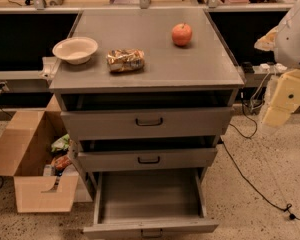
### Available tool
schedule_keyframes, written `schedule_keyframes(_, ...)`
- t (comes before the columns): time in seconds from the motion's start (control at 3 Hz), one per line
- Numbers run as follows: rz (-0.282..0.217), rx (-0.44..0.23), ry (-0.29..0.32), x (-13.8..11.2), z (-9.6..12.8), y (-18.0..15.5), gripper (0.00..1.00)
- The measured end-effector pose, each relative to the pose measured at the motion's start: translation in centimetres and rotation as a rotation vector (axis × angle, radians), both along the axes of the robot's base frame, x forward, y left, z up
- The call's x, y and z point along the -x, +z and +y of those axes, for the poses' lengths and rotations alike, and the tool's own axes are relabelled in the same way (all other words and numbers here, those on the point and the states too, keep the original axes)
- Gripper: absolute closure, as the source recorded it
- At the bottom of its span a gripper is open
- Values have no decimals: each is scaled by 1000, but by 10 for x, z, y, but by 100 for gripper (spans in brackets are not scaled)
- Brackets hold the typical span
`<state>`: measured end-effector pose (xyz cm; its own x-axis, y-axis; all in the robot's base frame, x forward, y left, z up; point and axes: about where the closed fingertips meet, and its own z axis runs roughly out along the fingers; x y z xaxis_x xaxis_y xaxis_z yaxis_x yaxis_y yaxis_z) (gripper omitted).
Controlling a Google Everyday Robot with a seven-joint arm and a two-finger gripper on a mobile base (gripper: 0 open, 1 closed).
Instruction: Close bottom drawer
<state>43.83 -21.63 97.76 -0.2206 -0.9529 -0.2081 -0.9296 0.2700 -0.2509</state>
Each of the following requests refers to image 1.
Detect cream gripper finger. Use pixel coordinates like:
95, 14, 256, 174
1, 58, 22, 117
254, 26, 278, 51

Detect grey bottom drawer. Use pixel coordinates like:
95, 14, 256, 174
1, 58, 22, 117
83, 168, 218, 240

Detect grey drawer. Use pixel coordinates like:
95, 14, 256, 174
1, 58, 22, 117
77, 137, 217, 172
61, 107, 233, 141
83, 168, 218, 240

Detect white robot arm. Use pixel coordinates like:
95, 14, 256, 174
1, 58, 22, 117
254, 0, 300, 132

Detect grey top drawer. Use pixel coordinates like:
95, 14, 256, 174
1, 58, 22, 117
61, 107, 233, 141

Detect grey drawer cabinet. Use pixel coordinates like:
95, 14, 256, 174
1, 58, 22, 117
49, 7, 246, 198

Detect grey middle drawer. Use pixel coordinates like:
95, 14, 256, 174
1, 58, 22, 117
77, 137, 217, 172

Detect white power strip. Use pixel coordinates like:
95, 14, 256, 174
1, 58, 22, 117
259, 63, 287, 74

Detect red apple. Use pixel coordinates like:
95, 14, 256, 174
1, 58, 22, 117
172, 23, 192, 46

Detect shiny snack bag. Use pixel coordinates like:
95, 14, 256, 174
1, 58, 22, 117
106, 49, 145, 73

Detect white paper bowl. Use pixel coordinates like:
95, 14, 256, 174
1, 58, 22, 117
52, 37, 98, 65

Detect green snack bag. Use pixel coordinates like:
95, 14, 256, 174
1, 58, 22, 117
51, 134, 70, 153

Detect orange snack bag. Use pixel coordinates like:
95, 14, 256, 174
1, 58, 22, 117
52, 155, 71, 171

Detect open cardboard box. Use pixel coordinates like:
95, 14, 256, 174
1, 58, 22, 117
0, 98, 78, 213

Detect white cables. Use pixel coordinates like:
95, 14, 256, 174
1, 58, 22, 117
249, 71, 273, 114

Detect black floor cable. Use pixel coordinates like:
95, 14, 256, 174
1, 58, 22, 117
221, 100, 300, 224

